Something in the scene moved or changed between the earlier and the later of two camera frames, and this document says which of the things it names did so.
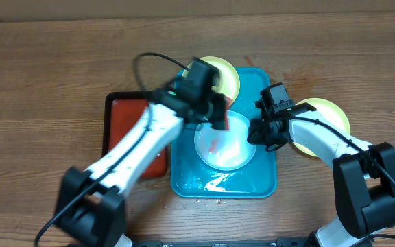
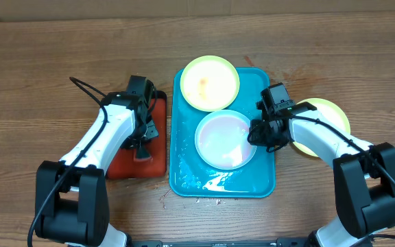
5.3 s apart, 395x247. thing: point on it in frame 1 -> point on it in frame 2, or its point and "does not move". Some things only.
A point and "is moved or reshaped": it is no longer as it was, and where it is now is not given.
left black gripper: x=217 y=112 -> x=152 y=132
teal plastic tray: x=190 y=178 does not move
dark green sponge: x=228 y=106 is moved or reshaped
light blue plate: x=223 y=149 does not move
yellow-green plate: x=331 y=113 does not move
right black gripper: x=258 y=132 does not move
